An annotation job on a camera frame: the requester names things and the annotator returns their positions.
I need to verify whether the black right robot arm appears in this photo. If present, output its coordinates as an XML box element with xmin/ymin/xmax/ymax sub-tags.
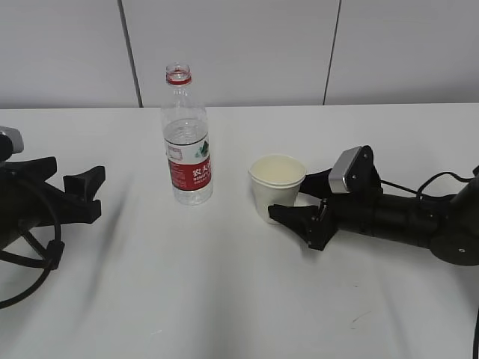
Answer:
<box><xmin>268</xmin><ymin>165</ymin><xmax>478</xmax><ymax>266</ymax></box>

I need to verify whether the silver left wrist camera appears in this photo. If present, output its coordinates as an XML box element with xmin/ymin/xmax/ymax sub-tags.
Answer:
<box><xmin>0</xmin><ymin>126</ymin><xmax>24</xmax><ymax>162</ymax></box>

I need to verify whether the clear water bottle red label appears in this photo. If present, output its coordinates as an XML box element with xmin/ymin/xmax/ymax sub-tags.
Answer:
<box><xmin>161</xmin><ymin>63</ymin><xmax>213</xmax><ymax>206</ymax></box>

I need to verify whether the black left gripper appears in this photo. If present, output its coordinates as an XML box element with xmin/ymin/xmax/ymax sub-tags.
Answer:
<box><xmin>1</xmin><ymin>156</ymin><xmax>106</xmax><ymax>248</ymax></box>

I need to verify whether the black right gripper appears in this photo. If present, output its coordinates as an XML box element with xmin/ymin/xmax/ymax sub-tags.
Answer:
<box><xmin>268</xmin><ymin>168</ymin><xmax>383</xmax><ymax>251</ymax></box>

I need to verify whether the white paper cup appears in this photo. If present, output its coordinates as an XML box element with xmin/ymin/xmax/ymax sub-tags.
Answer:
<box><xmin>248</xmin><ymin>154</ymin><xmax>306</xmax><ymax>224</ymax></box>

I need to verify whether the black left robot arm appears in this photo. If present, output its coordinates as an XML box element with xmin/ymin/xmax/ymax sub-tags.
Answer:
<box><xmin>1</xmin><ymin>157</ymin><xmax>106</xmax><ymax>269</ymax></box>

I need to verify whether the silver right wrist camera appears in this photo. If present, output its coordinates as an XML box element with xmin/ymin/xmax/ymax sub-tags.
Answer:
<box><xmin>328</xmin><ymin>145</ymin><xmax>373</xmax><ymax>194</ymax></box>

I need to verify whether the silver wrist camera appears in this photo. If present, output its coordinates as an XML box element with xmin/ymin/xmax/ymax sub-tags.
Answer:
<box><xmin>0</xmin><ymin>126</ymin><xmax>24</xmax><ymax>162</ymax></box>
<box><xmin>328</xmin><ymin>145</ymin><xmax>373</xmax><ymax>194</ymax></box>

